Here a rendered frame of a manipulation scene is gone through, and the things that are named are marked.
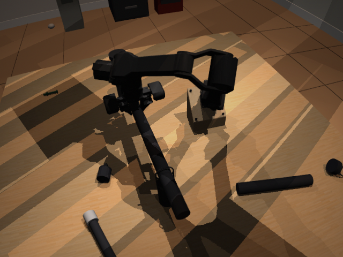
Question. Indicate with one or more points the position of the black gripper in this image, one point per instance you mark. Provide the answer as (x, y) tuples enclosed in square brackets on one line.
[(121, 103)]

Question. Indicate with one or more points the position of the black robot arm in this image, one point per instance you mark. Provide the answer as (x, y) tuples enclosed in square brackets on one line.
[(127, 69)]

